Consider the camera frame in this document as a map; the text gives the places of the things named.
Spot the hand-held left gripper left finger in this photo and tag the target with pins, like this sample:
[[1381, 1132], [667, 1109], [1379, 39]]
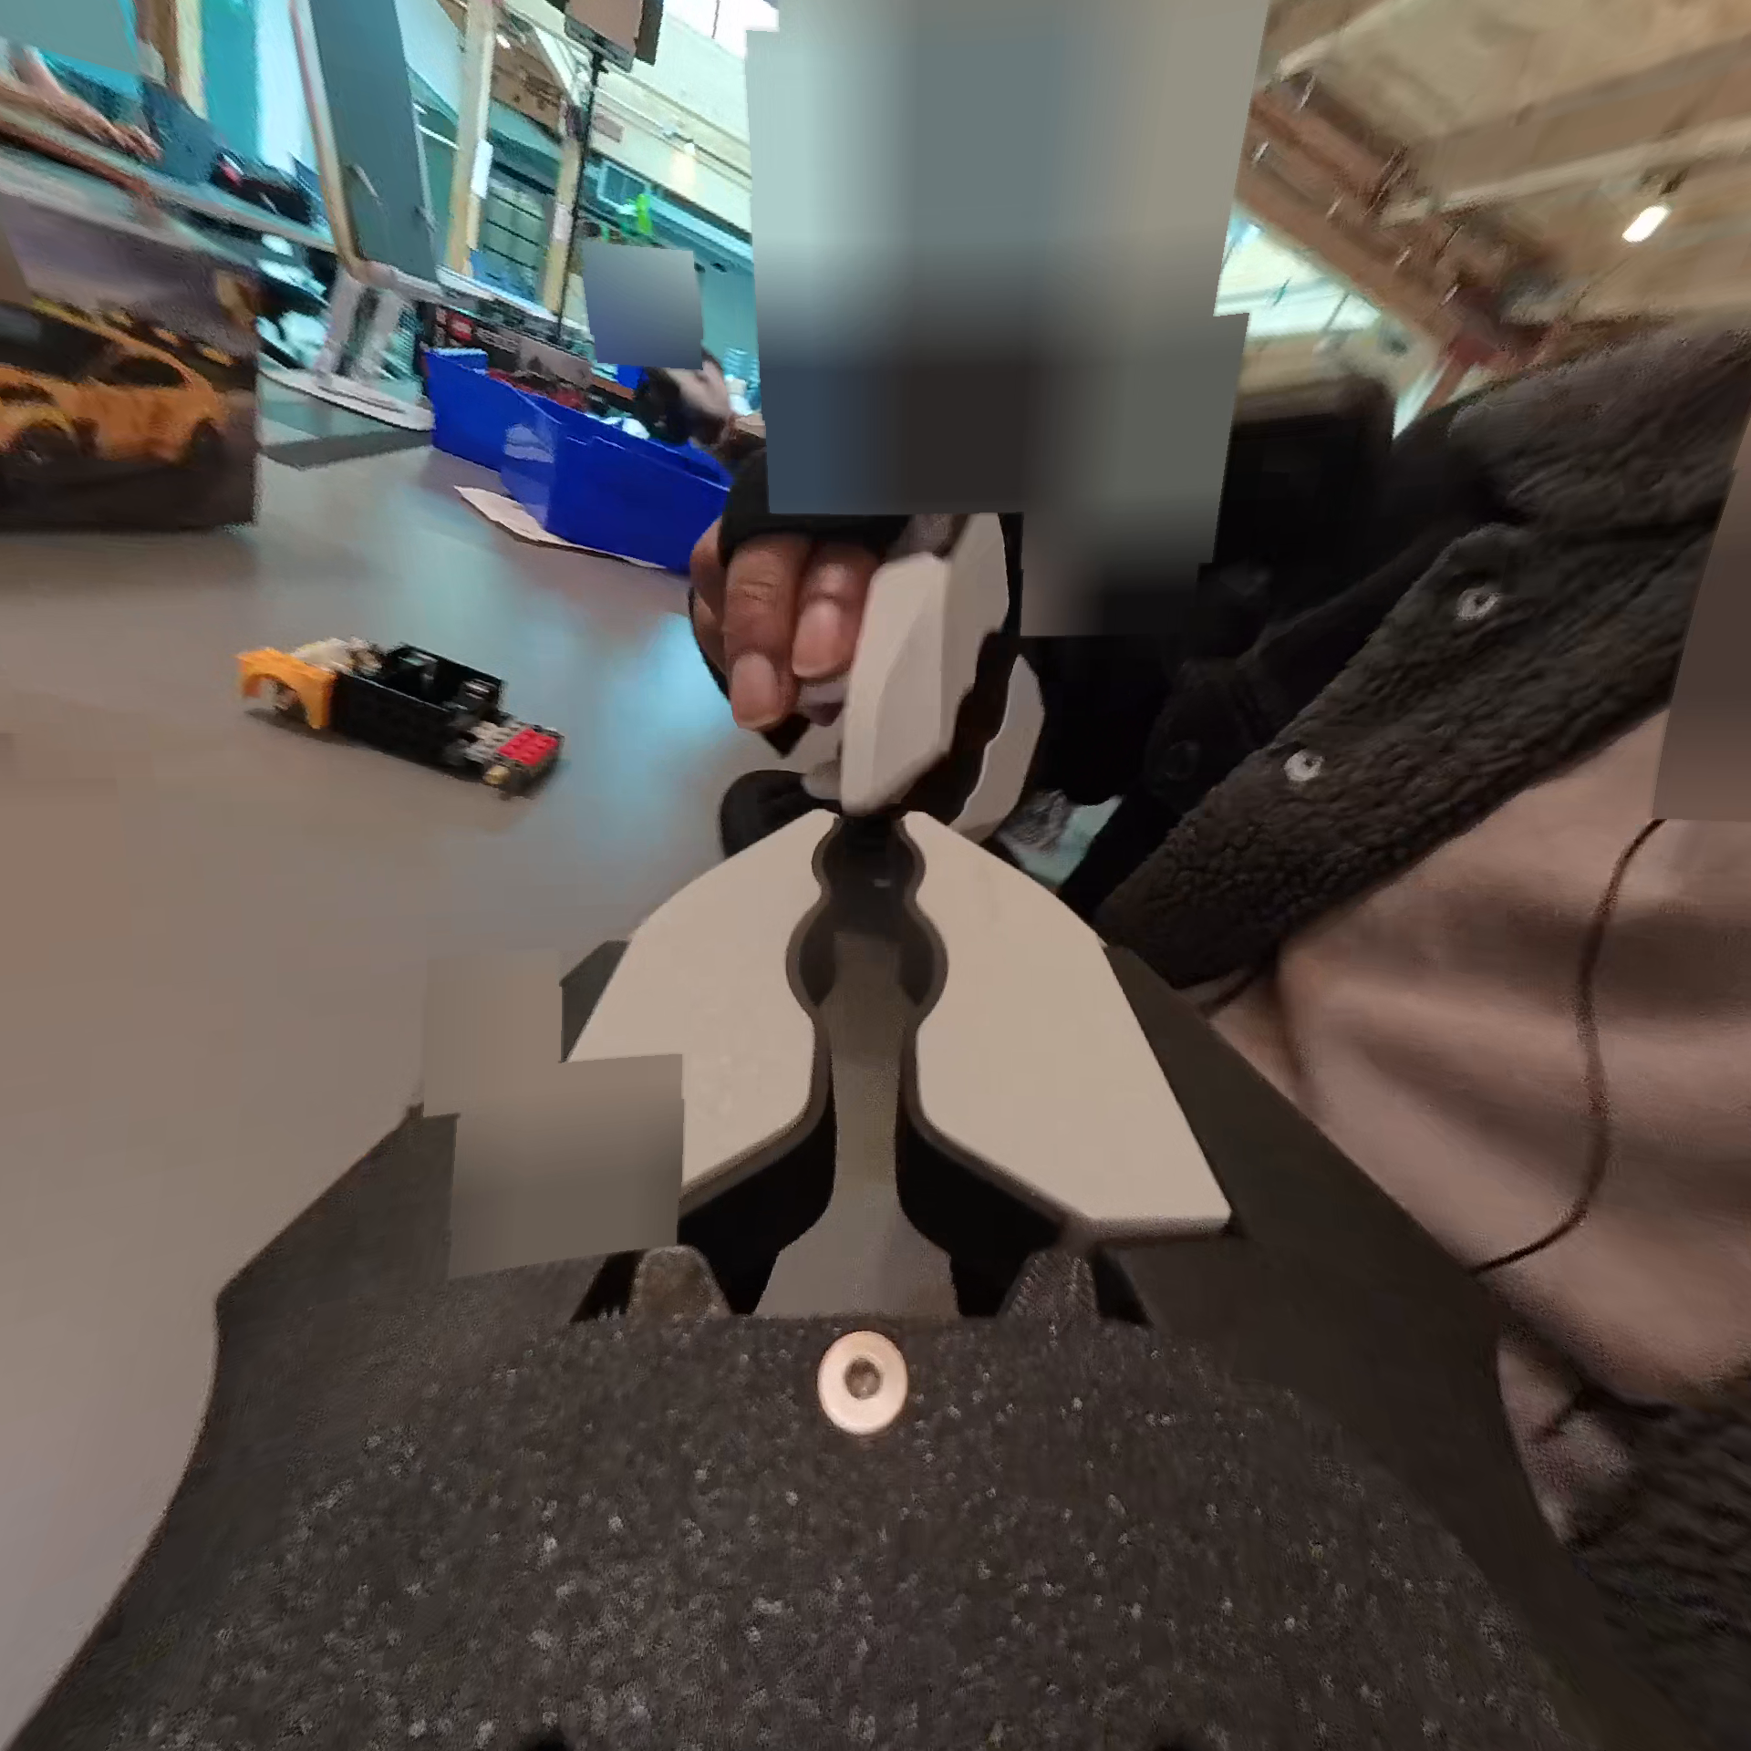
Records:
[[724, 985]]

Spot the grey monitor on white stand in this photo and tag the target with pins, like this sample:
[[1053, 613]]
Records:
[[370, 137]]

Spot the blue plastic bin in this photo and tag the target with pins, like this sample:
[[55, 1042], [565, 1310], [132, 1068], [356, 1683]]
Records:
[[473, 405], [616, 479]]

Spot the dark cardboard box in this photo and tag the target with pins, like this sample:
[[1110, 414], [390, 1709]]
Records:
[[506, 336]]

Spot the black lego car chassis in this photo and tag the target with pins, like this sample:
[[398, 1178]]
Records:
[[410, 698]]

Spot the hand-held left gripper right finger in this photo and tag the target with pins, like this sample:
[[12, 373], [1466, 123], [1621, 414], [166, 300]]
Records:
[[1053, 1068]]

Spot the ceiling light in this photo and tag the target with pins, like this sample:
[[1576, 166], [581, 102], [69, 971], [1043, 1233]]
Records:
[[1645, 224]]

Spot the person's right hand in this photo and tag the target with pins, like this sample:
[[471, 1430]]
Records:
[[766, 617]]

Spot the lego box with orange car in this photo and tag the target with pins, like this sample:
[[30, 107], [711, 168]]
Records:
[[122, 397]]

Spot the black tripod with camera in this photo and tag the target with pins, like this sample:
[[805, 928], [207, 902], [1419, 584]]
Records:
[[581, 206]]

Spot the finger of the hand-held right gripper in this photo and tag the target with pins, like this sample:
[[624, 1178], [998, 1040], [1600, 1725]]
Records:
[[909, 658], [1016, 753]]

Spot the another person's forearm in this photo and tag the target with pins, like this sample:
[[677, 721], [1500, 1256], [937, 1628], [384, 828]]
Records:
[[83, 109]]

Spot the pale pink shirt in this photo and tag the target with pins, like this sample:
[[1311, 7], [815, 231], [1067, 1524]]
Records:
[[1437, 1095]]

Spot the white paper sheet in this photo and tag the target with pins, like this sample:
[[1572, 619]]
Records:
[[547, 530]]

